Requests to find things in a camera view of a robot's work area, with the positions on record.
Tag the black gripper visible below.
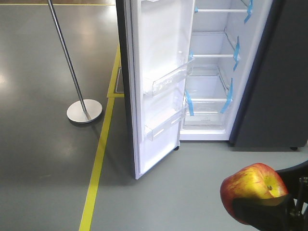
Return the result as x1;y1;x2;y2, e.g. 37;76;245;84
232;161;308;231

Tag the red yellow apple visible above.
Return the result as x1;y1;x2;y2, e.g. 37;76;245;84
220;163;288;225

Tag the dark grey fridge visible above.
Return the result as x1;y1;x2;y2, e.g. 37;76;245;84
180;0;308;149

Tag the clear lower door bin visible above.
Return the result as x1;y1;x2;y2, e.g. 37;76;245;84
144;101;188;141

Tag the dark floor sign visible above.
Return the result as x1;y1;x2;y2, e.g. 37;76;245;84
114;67;124;94

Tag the silver pole stand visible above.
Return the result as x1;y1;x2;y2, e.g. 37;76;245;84
47;0;103;124

